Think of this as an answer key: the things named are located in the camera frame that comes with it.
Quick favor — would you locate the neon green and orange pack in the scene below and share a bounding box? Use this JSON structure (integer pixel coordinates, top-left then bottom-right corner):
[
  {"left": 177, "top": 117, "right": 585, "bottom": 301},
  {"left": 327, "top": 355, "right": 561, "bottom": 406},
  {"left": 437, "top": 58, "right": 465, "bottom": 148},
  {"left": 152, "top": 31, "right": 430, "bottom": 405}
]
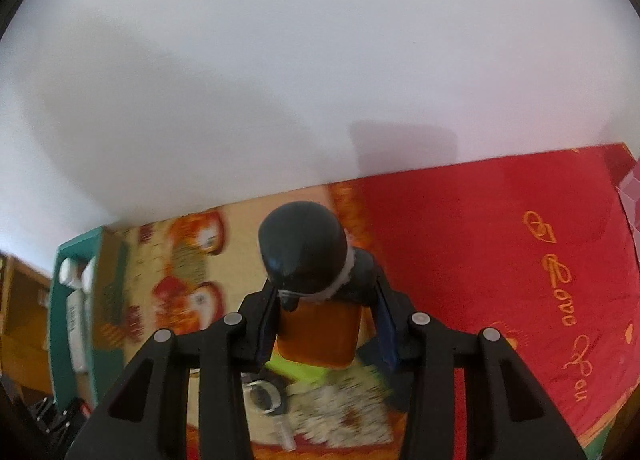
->
[{"left": 264, "top": 354, "right": 346, "bottom": 387}]

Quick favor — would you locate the small white plastic case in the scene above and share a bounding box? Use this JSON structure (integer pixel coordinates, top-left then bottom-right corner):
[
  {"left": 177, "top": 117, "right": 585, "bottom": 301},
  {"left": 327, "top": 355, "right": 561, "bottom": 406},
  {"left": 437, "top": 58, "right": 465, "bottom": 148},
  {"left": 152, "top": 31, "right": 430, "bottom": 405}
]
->
[{"left": 82, "top": 260, "right": 102, "bottom": 294}]

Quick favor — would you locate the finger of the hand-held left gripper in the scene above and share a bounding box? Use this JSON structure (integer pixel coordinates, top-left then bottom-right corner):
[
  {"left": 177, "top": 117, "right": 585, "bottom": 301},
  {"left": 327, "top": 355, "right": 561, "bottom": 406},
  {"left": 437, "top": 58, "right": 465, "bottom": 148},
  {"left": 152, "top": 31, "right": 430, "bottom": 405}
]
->
[{"left": 29, "top": 394, "right": 89, "bottom": 437}]

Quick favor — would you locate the red floral bedsheet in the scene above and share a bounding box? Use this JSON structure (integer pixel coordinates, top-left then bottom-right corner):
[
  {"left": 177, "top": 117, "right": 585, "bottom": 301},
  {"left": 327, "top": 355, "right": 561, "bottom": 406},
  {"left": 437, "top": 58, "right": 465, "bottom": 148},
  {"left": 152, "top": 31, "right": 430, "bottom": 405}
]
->
[{"left": 95, "top": 142, "right": 640, "bottom": 460}]

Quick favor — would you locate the small clear plastic tube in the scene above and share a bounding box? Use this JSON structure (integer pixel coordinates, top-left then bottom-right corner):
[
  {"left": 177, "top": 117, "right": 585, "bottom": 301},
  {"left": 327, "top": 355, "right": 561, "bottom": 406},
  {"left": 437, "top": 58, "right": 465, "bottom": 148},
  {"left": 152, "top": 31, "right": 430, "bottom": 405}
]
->
[{"left": 272, "top": 415, "right": 297, "bottom": 452}]

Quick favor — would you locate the wooden cabinet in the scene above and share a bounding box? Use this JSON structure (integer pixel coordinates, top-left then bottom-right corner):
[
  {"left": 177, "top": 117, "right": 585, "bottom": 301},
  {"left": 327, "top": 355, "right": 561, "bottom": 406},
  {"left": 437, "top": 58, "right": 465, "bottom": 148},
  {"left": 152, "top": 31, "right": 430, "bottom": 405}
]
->
[{"left": 0, "top": 250, "right": 56, "bottom": 393}]

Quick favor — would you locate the orange bottle dark grey cap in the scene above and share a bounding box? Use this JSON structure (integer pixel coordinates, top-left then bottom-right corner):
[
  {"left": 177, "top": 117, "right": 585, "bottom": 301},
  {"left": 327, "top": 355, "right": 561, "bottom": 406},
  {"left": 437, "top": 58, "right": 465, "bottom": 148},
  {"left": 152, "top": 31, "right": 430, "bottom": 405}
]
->
[{"left": 257, "top": 202, "right": 379, "bottom": 369}]

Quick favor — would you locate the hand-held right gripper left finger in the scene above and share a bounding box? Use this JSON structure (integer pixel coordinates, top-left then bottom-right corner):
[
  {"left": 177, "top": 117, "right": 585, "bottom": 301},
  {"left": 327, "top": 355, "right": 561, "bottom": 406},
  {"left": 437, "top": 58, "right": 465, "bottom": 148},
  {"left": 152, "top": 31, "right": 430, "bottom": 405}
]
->
[{"left": 65, "top": 287, "right": 281, "bottom": 460}]

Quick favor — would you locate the small black device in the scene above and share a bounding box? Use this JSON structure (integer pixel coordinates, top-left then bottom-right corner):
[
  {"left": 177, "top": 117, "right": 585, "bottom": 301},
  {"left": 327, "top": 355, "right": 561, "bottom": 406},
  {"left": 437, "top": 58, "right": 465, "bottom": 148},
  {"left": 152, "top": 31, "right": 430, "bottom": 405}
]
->
[{"left": 241, "top": 374, "right": 290, "bottom": 417}]

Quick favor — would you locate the teal cardboard box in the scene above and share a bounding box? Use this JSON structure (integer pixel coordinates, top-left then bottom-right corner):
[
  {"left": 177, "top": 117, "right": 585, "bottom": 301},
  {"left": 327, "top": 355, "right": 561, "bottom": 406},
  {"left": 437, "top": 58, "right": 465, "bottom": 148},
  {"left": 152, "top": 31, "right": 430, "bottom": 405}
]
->
[{"left": 47, "top": 227, "right": 128, "bottom": 413}]

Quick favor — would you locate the white round jar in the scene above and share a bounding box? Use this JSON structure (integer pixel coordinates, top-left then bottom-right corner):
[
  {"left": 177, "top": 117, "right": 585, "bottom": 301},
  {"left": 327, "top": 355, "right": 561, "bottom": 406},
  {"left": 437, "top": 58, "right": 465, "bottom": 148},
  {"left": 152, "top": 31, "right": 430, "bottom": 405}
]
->
[{"left": 59, "top": 260, "right": 81, "bottom": 287}]

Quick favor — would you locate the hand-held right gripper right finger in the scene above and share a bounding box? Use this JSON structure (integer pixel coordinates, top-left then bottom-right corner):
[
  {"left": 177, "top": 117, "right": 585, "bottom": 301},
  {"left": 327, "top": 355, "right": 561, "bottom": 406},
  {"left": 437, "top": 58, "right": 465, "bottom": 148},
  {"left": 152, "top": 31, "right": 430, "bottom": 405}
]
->
[{"left": 372, "top": 275, "right": 588, "bottom": 460}]

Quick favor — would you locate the white tube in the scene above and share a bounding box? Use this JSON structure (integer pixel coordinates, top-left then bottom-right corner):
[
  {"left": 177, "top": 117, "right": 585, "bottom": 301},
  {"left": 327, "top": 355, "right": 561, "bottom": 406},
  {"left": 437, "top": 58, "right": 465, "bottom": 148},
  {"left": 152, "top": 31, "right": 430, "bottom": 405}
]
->
[{"left": 67, "top": 290, "right": 89, "bottom": 376}]

